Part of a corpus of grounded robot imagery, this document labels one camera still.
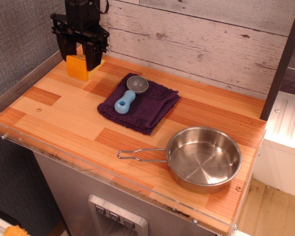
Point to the blue handled grey scoop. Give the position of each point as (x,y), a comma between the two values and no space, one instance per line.
(136,85)

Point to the grey dispenser button panel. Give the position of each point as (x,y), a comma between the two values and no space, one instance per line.
(112,220)

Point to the yellow cheese block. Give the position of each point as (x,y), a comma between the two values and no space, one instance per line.
(77,67)

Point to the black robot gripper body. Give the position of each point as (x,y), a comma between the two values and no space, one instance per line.
(80,23)

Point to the clear acrylic edge guard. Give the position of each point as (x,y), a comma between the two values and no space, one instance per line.
(93,148)

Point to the silver toy fridge cabinet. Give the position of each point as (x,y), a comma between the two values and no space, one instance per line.
(71,188)

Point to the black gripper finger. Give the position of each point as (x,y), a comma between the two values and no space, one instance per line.
(67,44)
(93,48)

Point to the dark vertical post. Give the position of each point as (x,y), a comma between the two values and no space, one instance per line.
(279,75)

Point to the white toy sink unit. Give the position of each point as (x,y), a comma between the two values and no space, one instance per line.
(275,163)

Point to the stainless steel pan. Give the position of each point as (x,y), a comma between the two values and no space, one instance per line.
(203,159)

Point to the orange object bottom left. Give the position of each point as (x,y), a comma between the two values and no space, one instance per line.
(15,231)

